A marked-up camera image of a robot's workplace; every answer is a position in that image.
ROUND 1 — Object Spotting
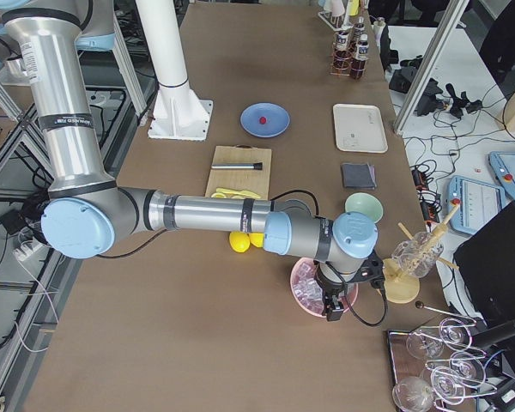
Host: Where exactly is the black laptop monitor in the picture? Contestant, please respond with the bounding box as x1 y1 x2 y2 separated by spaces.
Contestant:
454 201 515 324

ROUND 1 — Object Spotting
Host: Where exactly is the blue round plate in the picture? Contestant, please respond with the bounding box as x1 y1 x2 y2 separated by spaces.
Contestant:
239 102 291 138

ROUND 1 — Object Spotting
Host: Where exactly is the pink bowl with ice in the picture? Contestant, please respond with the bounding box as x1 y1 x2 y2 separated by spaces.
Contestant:
289 256 360 318

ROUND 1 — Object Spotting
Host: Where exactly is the pink cup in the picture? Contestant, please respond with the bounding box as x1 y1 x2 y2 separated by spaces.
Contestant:
326 0 345 17

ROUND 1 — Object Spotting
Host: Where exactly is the tea bottle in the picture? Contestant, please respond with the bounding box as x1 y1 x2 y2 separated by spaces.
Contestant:
332 30 350 75
353 16 365 43
350 34 369 80

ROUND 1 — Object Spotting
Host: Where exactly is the wine glass rack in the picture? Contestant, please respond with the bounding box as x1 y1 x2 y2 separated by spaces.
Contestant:
386 300 501 411

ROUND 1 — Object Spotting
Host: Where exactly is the steel muddler black tip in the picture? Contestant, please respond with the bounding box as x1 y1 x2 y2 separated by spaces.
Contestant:
210 162 264 170

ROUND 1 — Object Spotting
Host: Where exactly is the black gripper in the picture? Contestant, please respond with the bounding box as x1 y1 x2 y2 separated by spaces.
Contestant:
316 264 354 322

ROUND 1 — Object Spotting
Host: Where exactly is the cream rabbit tray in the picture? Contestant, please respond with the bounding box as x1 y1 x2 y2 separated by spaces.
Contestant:
332 103 388 154

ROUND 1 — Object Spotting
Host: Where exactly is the aluminium frame post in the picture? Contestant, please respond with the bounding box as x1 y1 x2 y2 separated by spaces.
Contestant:
393 0 469 136

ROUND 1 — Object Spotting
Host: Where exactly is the blue teach pendant near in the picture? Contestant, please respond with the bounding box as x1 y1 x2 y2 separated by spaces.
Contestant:
446 175 506 235

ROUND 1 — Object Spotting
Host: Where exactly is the copper wire bottle rack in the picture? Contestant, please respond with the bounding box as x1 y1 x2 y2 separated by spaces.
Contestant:
330 27 370 80

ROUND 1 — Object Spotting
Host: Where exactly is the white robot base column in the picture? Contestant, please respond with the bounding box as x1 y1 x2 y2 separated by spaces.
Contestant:
136 0 213 142

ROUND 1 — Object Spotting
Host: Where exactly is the glass mug on stand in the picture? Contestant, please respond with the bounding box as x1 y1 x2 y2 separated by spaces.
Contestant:
391 232 444 278

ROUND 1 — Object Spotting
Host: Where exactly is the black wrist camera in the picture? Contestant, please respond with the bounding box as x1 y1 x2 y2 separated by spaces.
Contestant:
353 251 385 291

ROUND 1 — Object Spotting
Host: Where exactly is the yellow lemon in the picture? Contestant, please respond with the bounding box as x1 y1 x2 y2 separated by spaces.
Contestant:
248 233 264 248
228 232 251 253

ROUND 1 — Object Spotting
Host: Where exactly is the grey folded cloth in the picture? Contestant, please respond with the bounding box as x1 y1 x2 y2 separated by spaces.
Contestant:
341 162 377 190

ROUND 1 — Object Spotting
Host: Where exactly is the green bowl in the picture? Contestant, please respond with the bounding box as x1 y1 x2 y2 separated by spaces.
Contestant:
344 192 384 223

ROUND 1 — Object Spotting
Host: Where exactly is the yellow plastic knife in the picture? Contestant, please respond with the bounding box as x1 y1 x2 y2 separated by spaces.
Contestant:
212 187 262 199

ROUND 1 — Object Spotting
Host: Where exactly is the bamboo cutting board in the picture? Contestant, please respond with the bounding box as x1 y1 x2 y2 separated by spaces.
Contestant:
205 146 272 199

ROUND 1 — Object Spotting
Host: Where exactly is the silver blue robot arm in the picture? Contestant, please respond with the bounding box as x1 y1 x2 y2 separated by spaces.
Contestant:
0 1 385 321

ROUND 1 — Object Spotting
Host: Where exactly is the wooden cup tree stand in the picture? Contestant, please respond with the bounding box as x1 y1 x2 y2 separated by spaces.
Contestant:
383 202 460 304

